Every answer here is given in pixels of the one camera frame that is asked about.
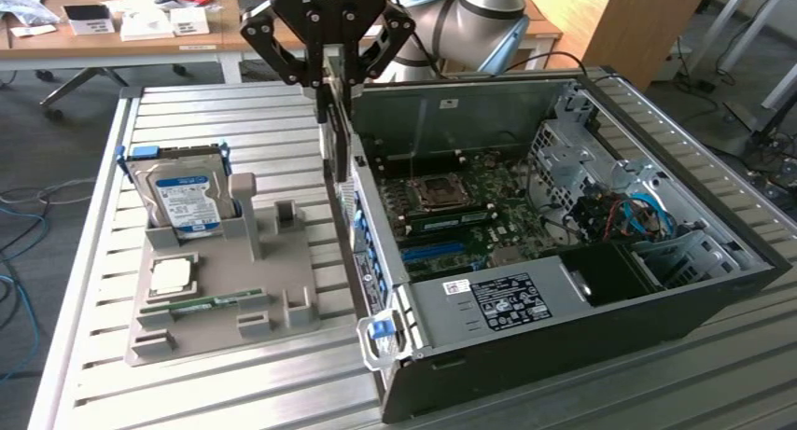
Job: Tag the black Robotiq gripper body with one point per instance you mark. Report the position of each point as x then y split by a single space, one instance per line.
330 19

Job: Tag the Nvidia graphics card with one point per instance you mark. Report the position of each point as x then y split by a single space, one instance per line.
340 145

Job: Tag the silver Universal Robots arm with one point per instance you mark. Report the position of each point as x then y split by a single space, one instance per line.
473 24

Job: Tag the plain white box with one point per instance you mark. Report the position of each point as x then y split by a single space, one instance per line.
190 24

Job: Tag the white case sticker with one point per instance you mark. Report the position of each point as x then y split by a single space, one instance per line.
449 104

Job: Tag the flat white box with cup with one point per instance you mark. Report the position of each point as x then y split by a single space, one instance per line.
146 29

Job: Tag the wooden office desk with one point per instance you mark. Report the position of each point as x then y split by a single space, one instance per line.
93 45

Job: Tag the white box with black top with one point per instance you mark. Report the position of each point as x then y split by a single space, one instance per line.
89 24

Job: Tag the black chair base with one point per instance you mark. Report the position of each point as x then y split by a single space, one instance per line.
75 86

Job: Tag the metal CPU socket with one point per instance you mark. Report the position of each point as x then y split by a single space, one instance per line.
439 192

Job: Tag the white paper label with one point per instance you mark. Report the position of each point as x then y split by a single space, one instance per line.
31 31

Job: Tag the hard disk with blue caddy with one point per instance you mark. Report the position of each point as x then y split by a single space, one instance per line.
187 201

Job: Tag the clear plastic bag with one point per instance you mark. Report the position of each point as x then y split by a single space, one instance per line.
21 3

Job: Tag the installed green RAM stick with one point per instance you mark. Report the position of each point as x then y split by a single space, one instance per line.
449 221

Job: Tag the silver perforated disk bay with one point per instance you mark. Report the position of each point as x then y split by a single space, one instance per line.
575 178

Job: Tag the blue expansion slot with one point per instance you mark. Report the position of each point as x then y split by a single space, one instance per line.
433 252

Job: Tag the green motherboard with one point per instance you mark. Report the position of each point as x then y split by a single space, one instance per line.
523 236

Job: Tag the grey plastic parts rack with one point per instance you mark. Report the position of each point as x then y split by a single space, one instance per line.
224 271

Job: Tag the silver CPU chip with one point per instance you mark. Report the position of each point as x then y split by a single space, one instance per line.
170 276

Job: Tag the grey power supply unit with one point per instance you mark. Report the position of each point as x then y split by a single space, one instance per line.
449 309

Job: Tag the silver slotted disk bay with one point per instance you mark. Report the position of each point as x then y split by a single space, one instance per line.
685 262

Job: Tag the black open PC case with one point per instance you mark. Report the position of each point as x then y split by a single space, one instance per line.
561 355

